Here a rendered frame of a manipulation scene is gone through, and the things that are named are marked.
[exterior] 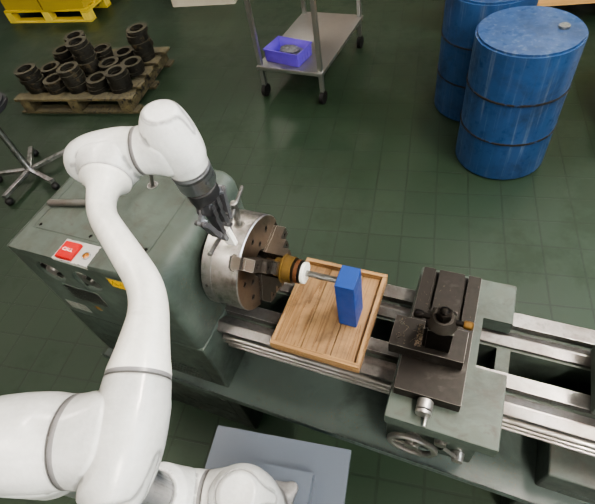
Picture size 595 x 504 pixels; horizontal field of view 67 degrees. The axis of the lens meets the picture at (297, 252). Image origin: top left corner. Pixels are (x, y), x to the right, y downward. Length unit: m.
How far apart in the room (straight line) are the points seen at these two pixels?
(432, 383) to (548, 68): 1.97
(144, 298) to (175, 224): 0.67
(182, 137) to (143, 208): 0.63
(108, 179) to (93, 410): 0.45
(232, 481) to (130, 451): 0.54
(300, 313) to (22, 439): 1.01
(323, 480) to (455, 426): 0.42
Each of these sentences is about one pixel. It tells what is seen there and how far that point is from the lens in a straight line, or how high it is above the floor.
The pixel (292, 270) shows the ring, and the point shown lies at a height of 1.11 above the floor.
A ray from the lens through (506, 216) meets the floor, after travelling 3.08.
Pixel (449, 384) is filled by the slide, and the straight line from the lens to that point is 1.35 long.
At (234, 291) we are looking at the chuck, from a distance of 1.35.
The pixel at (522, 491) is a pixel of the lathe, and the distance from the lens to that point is 1.76.
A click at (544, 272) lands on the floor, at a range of 2.86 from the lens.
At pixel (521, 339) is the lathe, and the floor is 0.87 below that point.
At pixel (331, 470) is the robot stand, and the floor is 0.75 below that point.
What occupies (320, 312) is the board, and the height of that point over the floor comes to 0.88.
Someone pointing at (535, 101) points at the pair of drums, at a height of 0.60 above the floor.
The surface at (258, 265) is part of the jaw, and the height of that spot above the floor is 1.17.
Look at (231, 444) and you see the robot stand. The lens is 1.57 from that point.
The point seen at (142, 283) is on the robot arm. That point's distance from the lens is 0.78.
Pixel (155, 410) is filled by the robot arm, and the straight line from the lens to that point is 0.70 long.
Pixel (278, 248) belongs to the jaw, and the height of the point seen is 1.11.
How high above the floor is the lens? 2.20
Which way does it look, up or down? 51 degrees down
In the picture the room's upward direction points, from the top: 13 degrees counter-clockwise
